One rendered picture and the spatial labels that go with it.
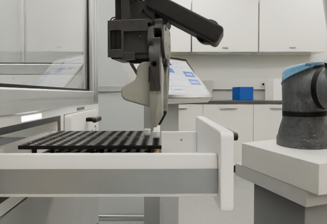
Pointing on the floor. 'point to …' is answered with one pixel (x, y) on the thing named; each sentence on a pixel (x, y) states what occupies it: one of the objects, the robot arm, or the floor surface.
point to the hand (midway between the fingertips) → (161, 116)
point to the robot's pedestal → (282, 200)
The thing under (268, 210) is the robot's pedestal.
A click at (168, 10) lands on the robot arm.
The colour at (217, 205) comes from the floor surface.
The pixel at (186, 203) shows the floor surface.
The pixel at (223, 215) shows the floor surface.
